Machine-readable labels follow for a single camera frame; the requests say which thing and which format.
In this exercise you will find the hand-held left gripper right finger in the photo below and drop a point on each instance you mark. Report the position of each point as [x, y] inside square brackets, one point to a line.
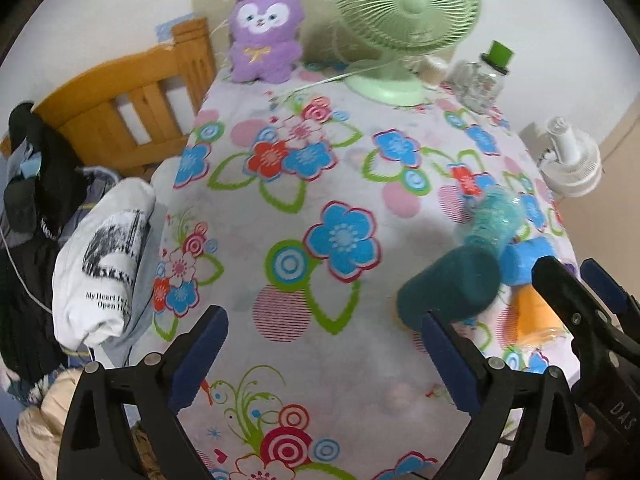
[449, 355]

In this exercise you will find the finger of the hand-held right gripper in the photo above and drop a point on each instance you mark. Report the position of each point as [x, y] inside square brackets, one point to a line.
[560, 285]
[602, 282]

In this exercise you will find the beige cloth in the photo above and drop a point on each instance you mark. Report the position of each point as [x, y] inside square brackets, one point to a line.
[47, 420]

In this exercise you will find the small white fan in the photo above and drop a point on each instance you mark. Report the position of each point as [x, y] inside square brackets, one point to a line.
[572, 160]

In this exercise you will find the purple plush toy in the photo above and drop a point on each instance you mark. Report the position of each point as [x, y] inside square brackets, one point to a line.
[265, 30]

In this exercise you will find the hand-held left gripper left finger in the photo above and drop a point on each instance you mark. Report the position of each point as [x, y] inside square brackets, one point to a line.
[201, 352]

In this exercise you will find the floral tablecloth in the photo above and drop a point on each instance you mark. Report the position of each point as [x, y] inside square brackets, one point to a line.
[310, 200]

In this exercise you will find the white printed shirt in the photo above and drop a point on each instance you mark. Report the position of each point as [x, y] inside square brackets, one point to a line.
[102, 265]

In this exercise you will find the dark teal cup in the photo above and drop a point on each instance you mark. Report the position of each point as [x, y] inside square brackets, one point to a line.
[450, 285]

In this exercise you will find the glass jar with green lid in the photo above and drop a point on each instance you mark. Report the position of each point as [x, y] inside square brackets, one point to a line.
[480, 80]

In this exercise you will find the green desk fan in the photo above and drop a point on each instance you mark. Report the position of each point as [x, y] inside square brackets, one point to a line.
[405, 5]

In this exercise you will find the orange cup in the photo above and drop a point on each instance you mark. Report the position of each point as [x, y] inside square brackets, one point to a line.
[535, 315]

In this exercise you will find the black garment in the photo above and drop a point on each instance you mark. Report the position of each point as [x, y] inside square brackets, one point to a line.
[35, 240]

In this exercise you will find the glittery teal cup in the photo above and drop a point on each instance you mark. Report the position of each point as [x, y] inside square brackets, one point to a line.
[495, 220]

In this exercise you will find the blue cup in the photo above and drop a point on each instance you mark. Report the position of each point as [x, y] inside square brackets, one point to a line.
[522, 262]

